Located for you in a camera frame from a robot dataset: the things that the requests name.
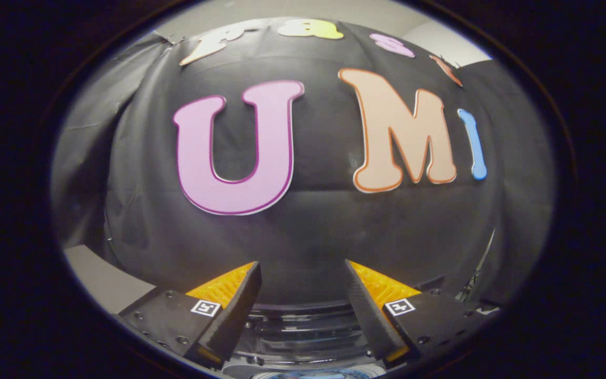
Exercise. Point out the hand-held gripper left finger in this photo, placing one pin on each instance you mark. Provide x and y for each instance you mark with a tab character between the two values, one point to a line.
237	310

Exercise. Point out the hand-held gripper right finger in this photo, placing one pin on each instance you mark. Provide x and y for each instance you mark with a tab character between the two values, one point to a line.
369	310

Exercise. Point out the light blue shirt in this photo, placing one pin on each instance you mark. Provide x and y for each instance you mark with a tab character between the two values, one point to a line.
324	376

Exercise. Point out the black backdrop cloth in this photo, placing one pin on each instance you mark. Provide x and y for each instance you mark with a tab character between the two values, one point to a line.
334	237

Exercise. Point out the beige cabinet with dark top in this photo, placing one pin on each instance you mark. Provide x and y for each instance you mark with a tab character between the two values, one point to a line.
103	279

